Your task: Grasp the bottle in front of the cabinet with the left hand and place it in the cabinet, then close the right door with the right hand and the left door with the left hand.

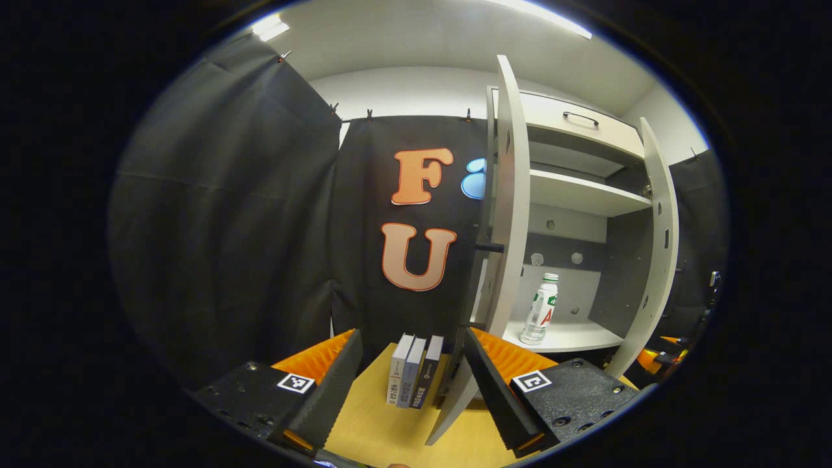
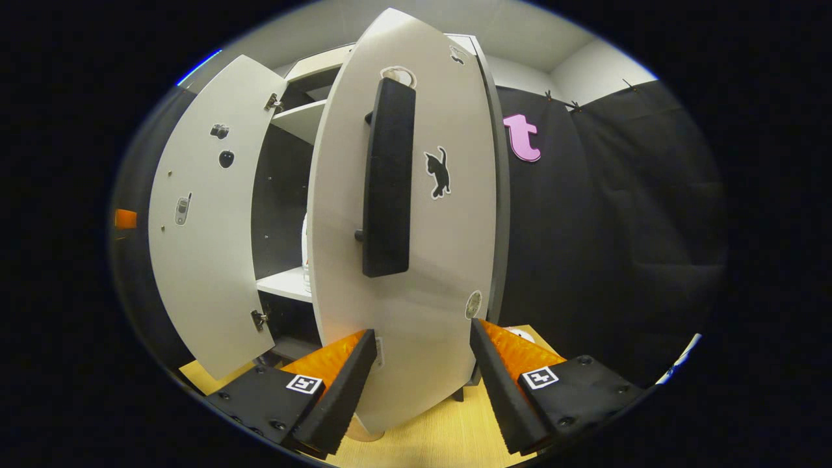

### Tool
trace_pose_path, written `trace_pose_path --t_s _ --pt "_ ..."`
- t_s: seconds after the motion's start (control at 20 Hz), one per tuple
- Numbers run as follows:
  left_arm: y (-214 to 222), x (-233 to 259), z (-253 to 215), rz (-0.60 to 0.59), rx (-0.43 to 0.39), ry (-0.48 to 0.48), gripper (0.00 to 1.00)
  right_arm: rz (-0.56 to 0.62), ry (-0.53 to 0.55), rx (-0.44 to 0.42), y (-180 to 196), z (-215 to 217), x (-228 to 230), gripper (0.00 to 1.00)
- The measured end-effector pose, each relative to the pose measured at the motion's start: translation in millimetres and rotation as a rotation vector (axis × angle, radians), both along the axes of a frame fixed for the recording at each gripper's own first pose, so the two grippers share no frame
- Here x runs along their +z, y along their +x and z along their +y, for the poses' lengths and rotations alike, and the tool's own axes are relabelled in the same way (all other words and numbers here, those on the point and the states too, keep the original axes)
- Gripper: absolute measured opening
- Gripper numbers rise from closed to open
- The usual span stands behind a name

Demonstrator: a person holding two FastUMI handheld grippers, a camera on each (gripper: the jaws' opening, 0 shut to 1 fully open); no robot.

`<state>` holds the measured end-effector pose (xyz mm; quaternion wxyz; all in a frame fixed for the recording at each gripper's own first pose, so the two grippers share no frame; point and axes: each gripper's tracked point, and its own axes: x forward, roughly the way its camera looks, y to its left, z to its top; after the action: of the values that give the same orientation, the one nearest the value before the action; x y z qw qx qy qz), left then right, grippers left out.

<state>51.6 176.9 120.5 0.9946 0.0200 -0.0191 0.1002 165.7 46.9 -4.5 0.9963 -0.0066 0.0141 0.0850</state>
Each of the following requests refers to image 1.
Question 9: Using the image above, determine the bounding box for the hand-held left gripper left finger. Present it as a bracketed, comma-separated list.
[188, 328, 365, 459]

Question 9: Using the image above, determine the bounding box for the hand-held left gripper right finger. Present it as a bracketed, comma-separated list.
[463, 327, 643, 459]

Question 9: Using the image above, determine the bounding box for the white drink bottle green label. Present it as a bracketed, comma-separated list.
[519, 273, 560, 346]

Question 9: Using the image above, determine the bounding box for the dark book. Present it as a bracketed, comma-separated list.
[411, 335, 445, 410]

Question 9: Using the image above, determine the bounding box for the blue-grey book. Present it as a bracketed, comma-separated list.
[398, 337, 428, 409]

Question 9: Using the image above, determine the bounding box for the white cabinet door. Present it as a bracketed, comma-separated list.
[608, 117, 681, 379]
[426, 55, 532, 447]

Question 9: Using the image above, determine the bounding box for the dark upright stand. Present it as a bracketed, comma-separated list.
[704, 270, 723, 326]

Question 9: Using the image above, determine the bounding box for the white and grey cabinet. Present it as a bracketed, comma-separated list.
[484, 84, 657, 355]

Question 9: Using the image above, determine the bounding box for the black backdrop cloth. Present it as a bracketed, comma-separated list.
[107, 32, 725, 391]

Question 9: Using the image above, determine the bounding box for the short ceiling light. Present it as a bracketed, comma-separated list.
[250, 14, 291, 43]

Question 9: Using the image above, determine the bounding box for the black door handle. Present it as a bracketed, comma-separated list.
[455, 224, 506, 339]

